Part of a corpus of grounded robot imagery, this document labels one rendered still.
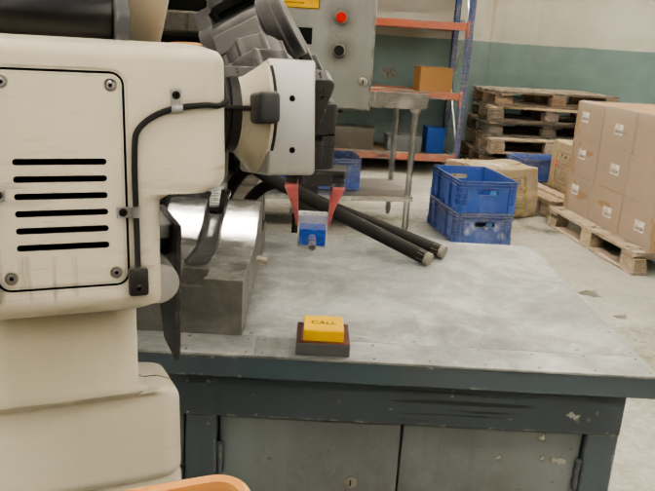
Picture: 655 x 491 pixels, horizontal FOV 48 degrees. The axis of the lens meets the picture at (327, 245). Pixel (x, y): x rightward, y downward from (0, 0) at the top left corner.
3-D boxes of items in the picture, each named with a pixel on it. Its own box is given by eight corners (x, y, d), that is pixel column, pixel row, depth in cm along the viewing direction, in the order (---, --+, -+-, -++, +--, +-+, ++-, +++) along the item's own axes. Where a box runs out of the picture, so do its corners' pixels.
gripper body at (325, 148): (285, 171, 124) (287, 128, 122) (345, 175, 124) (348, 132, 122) (283, 179, 117) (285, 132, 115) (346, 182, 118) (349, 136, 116)
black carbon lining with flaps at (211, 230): (209, 279, 117) (210, 220, 114) (107, 273, 116) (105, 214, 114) (233, 224, 150) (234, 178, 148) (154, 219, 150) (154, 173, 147)
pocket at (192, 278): (205, 301, 111) (205, 278, 110) (170, 299, 111) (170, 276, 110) (209, 291, 116) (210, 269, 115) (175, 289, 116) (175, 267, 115)
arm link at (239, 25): (220, 65, 78) (265, 43, 77) (204, 6, 83) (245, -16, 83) (257, 116, 86) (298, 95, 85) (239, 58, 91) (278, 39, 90)
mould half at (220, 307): (241, 335, 113) (244, 251, 109) (71, 326, 112) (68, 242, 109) (264, 245, 161) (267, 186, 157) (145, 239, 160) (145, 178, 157)
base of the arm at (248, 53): (222, 75, 70) (336, 80, 75) (207, 22, 75) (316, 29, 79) (208, 139, 77) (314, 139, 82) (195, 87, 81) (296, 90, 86)
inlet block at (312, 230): (327, 264, 114) (328, 231, 113) (294, 262, 114) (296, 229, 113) (326, 242, 127) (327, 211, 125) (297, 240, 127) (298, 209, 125)
